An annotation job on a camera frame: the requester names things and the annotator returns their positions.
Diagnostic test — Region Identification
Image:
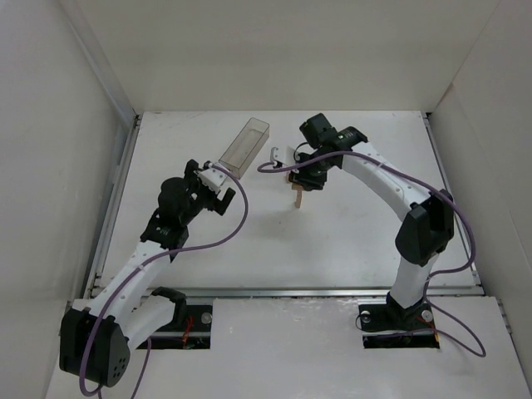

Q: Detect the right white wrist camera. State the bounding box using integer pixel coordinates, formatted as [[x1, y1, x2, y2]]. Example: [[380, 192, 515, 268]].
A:
[[269, 147, 283, 169]]

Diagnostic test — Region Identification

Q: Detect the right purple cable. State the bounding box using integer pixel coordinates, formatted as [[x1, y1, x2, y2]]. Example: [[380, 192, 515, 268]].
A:
[[256, 151, 487, 358]]

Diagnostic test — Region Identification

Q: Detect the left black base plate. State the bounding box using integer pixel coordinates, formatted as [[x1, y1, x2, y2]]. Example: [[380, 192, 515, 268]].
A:
[[150, 304, 213, 350]]

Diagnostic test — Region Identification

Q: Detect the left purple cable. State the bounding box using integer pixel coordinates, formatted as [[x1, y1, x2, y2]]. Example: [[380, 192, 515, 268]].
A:
[[78, 168, 250, 399]]

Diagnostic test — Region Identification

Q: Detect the aluminium front rail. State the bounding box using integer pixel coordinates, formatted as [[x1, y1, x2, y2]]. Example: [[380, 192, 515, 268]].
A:
[[89, 284, 485, 299]]

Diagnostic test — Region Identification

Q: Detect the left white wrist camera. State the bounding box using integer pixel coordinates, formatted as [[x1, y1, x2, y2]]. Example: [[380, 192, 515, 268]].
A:
[[198, 162, 229, 195]]

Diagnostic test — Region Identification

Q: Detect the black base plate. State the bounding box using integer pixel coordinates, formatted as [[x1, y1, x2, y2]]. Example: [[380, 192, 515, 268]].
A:
[[150, 304, 213, 350], [357, 303, 440, 349]]

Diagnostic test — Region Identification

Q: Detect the aluminium left rail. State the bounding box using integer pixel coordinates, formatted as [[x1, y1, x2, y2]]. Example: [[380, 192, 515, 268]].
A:
[[76, 115, 142, 298]]

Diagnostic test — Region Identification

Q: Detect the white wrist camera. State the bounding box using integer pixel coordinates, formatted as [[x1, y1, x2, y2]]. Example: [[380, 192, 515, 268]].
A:
[[269, 147, 283, 169], [198, 162, 229, 195]]

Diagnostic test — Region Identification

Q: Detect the purple cable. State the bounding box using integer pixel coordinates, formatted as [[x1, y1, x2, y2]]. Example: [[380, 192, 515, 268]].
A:
[[256, 151, 487, 358], [78, 168, 250, 399]]

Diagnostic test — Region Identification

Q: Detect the aluminium rail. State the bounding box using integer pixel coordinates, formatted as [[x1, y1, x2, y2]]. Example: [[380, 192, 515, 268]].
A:
[[89, 284, 485, 299], [76, 115, 142, 298]]

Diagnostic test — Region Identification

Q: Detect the striped dark wood block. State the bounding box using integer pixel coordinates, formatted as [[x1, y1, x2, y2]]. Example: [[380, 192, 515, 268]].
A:
[[286, 172, 305, 192]]

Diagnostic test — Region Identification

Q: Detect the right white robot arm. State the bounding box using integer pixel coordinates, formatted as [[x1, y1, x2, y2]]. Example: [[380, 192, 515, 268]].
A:
[[289, 113, 454, 320]]

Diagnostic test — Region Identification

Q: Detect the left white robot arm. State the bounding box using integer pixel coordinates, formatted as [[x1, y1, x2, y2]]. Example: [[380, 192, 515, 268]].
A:
[[59, 160, 244, 397]]

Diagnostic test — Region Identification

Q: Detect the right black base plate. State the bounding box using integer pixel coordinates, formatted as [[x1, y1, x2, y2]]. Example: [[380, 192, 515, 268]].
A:
[[357, 303, 440, 349]]

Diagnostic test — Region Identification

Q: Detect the clear plastic box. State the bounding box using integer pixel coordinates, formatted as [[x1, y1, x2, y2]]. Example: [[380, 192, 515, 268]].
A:
[[219, 117, 270, 179]]

